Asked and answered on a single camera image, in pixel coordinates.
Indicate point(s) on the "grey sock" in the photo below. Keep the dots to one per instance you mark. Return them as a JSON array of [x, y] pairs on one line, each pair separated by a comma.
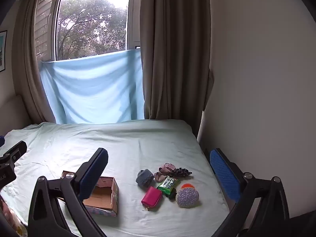
[[145, 178]]

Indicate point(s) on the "green tissue packet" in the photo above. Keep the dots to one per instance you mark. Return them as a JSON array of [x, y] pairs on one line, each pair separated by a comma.
[[167, 184]]

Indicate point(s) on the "brown curtain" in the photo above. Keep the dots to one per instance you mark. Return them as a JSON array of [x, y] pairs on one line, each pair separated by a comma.
[[172, 54], [27, 61]]

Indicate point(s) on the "orange fluffy pompom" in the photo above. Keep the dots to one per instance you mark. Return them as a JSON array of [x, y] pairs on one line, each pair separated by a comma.
[[188, 186]]

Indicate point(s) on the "pink scrunchie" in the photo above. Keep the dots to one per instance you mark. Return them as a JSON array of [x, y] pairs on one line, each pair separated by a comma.
[[163, 171]]

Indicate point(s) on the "bed with pale green sheet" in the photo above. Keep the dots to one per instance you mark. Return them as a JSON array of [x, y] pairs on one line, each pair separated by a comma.
[[123, 143]]

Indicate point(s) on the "cardboard box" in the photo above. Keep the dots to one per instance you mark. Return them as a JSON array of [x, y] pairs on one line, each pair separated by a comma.
[[103, 195]]

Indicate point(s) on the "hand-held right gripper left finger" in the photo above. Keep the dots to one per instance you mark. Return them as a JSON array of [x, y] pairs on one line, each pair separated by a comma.
[[95, 172]]

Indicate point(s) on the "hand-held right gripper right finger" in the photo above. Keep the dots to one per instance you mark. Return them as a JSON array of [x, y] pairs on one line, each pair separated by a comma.
[[224, 175]]

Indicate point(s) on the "small black item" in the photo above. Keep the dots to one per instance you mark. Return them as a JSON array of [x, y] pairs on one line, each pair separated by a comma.
[[170, 194]]

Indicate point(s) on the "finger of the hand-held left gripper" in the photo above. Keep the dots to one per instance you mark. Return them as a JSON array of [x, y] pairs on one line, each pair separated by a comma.
[[17, 149], [1, 141]]

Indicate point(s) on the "round glitter pouch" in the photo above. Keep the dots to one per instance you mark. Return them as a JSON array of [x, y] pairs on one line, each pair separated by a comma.
[[187, 198]]

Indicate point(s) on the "window with white frame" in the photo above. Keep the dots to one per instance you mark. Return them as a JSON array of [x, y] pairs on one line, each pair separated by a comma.
[[91, 22]]

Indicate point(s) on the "framed wall picture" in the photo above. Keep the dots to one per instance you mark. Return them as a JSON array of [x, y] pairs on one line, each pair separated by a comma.
[[2, 51]]

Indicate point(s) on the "light blue hanging cloth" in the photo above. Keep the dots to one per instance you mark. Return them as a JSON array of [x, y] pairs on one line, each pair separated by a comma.
[[93, 88]]

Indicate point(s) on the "floral patterned cloth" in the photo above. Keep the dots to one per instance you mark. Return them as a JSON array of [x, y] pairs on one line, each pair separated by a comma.
[[11, 217]]

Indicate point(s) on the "dark patterned scrunchie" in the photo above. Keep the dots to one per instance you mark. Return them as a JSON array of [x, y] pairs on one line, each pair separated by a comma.
[[182, 172]]

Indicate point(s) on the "magenta zip pouch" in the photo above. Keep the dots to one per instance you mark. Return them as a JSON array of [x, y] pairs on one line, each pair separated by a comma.
[[151, 195]]

